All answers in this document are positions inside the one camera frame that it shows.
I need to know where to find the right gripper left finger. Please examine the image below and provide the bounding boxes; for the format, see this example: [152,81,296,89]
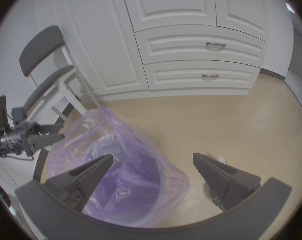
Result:
[45,154,114,213]

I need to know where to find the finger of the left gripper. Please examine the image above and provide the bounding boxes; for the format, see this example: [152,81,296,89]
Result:
[32,133,65,151]
[38,124,64,134]

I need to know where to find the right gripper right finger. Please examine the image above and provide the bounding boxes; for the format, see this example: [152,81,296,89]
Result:
[192,152,261,212]

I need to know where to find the black plastic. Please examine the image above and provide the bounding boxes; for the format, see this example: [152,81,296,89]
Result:
[205,183,228,212]

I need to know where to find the purple plastic bag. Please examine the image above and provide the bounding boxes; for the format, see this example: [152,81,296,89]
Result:
[46,106,190,228]

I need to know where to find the white trash bin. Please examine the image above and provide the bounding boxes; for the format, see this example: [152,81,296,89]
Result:
[63,126,168,228]

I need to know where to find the white chair grey cushions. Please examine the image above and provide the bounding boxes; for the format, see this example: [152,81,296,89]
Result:
[19,25,101,124]

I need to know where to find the white wardrobe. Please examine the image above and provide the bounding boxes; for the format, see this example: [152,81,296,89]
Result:
[33,0,270,102]

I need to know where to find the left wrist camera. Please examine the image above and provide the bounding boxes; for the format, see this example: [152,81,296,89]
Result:
[12,106,29,124]

